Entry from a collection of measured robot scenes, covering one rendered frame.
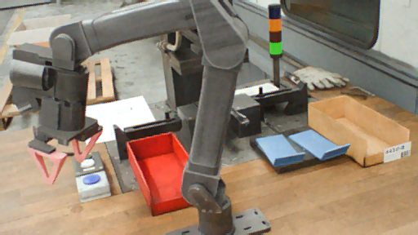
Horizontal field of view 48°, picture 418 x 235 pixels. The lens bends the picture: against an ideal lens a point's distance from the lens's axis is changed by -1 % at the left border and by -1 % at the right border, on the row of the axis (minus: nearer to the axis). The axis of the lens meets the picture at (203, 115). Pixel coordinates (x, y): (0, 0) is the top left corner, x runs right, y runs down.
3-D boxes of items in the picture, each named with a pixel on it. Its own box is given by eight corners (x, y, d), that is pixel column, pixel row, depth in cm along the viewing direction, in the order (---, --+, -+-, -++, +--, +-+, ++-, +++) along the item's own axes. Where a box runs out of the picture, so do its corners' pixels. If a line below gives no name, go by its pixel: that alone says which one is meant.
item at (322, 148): (325, 163, 105) (325, 151, 104) (288, 137, 119) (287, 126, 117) (350, 155, 108) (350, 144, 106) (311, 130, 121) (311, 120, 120)
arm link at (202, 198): (185, 187, 80) (218, 187, 79) (193, 161, 88) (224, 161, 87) (189, 217, 82) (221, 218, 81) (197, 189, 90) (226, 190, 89)
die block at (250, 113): (191, 150, 121) (188, 124, 118) (180, 135, 130) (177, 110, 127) (261, 133, 126) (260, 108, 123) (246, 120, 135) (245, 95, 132)
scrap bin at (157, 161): (152, 217, 96) (148, 192, 93) (129, 162, 118) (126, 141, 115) (207, 201, 99) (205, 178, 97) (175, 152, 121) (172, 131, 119)
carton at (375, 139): (363, 171, 106) (366, 140, 103) (307, 130, 128) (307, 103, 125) (410, 158, 109) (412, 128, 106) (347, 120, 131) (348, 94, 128)
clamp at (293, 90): (253, 124, 132) (251, 91, 128) (248, 120, 135) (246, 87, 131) (300, 113, 136) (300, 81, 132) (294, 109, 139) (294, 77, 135)
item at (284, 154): (275, 169, 105) (275, 157, 104) (255, 139, 119) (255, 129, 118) (304, 164, 106) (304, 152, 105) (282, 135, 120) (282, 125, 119)
